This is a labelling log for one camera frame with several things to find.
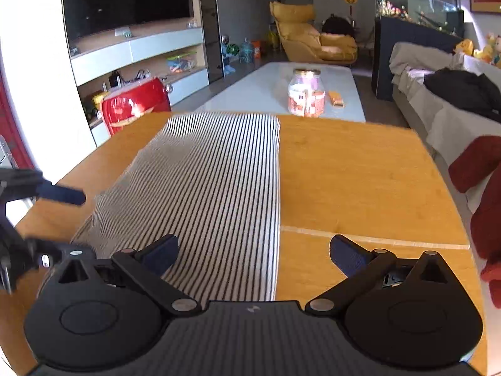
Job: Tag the grey blanket on sofa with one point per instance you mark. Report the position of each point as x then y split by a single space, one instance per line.
409 56

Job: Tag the black white striped shirt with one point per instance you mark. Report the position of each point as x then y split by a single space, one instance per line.
212 181

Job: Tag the glass fish tank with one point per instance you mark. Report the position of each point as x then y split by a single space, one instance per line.
435 14

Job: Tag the blue water bottle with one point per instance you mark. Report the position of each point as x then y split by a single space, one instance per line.
247 52

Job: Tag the orange small box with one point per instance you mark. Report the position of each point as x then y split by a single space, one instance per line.
336 100

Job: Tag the yellow armchair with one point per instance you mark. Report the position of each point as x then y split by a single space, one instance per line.
303 43

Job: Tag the white coffee table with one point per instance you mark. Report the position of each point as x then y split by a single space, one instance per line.
266 91

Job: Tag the white shelf unit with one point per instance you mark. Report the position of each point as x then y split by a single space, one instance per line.
145 53

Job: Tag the black garment on sofa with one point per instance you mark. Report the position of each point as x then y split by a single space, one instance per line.
466 91

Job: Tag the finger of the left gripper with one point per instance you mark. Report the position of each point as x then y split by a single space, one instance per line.
61 194

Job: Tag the glass jar gold lid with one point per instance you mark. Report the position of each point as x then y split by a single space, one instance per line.
306 94

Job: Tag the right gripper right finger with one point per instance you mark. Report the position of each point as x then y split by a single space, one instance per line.
363 269

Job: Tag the dark red garment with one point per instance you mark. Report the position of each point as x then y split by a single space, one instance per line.
479 161

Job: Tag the yellow duck plush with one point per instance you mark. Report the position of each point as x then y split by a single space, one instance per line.
465 47

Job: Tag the grey sofa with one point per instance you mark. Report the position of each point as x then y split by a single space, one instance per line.
445 130

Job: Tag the clear plastic storage box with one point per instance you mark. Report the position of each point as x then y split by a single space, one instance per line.
181 63

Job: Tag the red suitcase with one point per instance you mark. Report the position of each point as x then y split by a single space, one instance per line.
125 105

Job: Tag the dark blue tank cabinet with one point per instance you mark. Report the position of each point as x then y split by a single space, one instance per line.
389 31

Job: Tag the small doll plush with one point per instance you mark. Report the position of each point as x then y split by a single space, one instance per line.
491 52

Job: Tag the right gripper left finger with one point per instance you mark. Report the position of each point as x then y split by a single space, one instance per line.
145 269

